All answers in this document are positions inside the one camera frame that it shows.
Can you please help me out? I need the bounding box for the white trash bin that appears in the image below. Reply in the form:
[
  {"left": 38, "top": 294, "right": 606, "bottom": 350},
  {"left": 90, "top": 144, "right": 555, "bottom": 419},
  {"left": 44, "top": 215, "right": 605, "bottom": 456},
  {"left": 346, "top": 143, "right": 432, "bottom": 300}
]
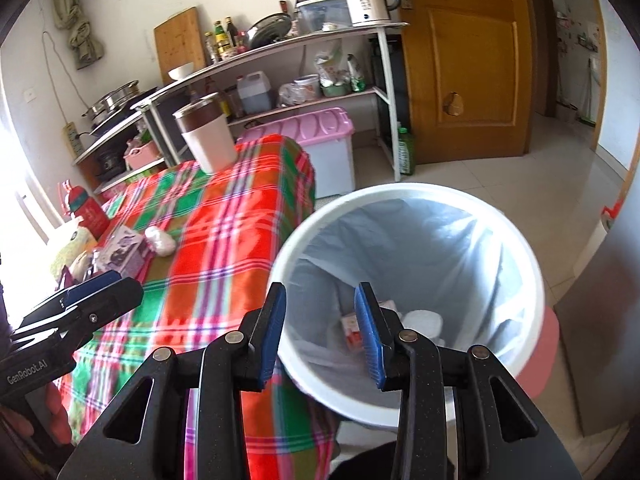
[{"left": 270, "top": 183, "right": 559, "bottom": 429}]

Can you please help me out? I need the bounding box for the steel steamer pot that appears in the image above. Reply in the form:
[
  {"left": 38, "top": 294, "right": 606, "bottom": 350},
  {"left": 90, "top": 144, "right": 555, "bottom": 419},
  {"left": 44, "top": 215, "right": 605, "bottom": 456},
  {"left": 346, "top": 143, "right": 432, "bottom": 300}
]
[{"left": 82, "top": 80, "right": 140, "bottom": 127}]

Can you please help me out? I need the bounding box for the pink lidded storage box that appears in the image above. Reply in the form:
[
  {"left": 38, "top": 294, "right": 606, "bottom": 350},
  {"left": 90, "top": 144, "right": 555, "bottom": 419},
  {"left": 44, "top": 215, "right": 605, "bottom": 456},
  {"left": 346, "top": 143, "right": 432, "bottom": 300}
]
[{"left": 239, "top": 106, "right": 356, "bottom": 198}]

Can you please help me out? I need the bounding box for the yellow tissue pack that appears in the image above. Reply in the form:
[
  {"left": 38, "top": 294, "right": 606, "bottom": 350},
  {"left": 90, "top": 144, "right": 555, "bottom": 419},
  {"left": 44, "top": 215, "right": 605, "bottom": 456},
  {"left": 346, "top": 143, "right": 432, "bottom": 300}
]
[{"left": 47, "top": 223, "right": 96, "bottom": 281}]

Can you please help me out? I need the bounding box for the green bottle on floor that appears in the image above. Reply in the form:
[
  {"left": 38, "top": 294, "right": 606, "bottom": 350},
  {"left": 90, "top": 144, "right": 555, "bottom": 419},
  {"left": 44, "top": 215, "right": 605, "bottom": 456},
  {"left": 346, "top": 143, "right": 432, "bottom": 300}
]
[{"left": 398, "top": 127, "right": 416, "bottom": 176}]

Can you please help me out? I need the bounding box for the white metal kitchen shelf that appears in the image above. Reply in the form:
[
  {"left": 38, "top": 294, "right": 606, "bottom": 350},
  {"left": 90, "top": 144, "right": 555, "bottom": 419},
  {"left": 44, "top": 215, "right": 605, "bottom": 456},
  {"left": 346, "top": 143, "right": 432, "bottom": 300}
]
[{"left": 71, "top": 22, "right": 409, "bottom": 196}]

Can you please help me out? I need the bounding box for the white oil jug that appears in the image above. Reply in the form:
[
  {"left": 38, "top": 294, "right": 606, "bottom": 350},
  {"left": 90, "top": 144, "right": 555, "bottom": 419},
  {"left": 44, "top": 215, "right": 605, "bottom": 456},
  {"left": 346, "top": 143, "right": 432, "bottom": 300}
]
[{"left": 236, "top": 70, "right": 274, "bottom": 115}]

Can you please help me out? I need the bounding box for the white plastic wrap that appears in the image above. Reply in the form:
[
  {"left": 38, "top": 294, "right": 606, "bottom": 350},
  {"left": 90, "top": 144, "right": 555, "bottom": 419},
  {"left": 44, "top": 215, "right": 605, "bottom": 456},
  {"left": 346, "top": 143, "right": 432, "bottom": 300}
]
[{"left": 144, "top": 226, "right": 177, "bottom": 257}]

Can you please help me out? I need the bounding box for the white purple milk carton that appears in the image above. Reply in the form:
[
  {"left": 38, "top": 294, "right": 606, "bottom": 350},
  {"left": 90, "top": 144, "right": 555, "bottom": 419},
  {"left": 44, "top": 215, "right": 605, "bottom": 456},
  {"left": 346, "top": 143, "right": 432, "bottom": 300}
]
[{"left": 93, "top": 226, "right": 152, "bottom": 278}]

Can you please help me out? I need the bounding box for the person's left hand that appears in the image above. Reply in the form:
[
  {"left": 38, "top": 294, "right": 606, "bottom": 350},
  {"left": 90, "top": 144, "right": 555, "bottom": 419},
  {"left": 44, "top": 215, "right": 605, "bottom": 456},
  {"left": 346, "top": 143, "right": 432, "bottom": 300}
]
[{"left": 0, "top": 381, "right": 74, "bottom": 447}]

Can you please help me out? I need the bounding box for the pink plastic basket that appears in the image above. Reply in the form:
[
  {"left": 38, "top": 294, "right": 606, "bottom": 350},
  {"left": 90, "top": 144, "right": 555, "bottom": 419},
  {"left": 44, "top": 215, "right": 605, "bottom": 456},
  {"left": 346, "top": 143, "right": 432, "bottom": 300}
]
[{"left": 124, "top": 141, "right": 162, "bottom": 170}]

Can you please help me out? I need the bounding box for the frying pan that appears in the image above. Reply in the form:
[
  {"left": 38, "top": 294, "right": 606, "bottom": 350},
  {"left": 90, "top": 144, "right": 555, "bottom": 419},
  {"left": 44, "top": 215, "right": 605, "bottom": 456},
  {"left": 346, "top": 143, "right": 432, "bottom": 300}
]
[{"left": 247, "top": 13, "right": 292, "bottom": 50}]

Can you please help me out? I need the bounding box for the wooden door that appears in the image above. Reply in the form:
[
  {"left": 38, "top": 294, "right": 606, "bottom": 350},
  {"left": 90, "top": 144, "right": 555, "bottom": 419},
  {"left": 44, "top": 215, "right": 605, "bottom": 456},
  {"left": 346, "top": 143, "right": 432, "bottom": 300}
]
[{"left": 399, "top": 0, "right": 535, "bottom": 164}]

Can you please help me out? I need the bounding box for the clear storage container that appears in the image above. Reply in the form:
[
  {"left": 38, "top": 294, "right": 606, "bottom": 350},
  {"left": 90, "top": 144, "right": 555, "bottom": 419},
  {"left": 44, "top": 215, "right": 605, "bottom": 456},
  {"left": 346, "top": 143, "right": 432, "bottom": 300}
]
[{"left": 295, "top": 0, "right": 352, "bottom": 34}]

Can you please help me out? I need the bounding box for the power strip on wall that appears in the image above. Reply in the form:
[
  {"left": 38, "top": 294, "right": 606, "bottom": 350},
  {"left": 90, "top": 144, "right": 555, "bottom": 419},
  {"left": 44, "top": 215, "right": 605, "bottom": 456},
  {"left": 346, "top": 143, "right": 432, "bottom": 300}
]
[{"left": 63, "top": 122, "right": 84, "bottom": 157}]

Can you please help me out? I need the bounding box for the plaid red green tablecloth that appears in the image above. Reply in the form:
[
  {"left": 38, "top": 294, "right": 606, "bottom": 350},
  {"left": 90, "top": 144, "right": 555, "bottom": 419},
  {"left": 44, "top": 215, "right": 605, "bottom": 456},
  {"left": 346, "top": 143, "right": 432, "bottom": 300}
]
[{"left": 58, "top": 134, "right": 338, "bottom": 479}]

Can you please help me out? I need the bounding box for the beige crumpled paper bag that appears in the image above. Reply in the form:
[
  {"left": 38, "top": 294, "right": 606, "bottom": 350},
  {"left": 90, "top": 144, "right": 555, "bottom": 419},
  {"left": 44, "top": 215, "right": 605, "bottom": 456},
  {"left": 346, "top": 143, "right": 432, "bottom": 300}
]
[{"left": 68, "top": 250, "right": 94, "bottom": 283}]

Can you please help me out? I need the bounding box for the white ceramic bowl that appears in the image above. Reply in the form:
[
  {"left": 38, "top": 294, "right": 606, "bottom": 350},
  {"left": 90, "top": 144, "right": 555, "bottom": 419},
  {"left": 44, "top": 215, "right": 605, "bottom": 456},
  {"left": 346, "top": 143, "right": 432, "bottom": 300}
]
[{"left": 168, "top": 62, "right": 194, "bottom": 81}]

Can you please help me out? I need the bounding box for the white brown lidded mug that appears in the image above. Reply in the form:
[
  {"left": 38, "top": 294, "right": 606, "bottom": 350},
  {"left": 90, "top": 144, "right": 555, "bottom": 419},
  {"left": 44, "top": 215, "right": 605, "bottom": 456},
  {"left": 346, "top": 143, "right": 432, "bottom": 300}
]
[{"left": 174, "top": 92, "right": 238, "bottom": 176}]

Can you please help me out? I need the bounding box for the wooden cutting board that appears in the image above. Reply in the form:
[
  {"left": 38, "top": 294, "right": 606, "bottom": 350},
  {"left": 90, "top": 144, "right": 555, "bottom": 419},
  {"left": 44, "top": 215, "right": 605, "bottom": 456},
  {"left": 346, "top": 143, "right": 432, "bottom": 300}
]
[{"left": 154, "top": 6, "right": 207, "bottom": 84}]

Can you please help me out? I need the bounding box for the red reindeer water bottle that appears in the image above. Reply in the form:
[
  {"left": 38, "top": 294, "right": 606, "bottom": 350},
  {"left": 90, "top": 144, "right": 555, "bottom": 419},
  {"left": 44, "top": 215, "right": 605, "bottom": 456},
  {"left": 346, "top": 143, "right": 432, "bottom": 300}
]
[{"left": 58, "top": 180, "right": 110, "bottom": 240}]

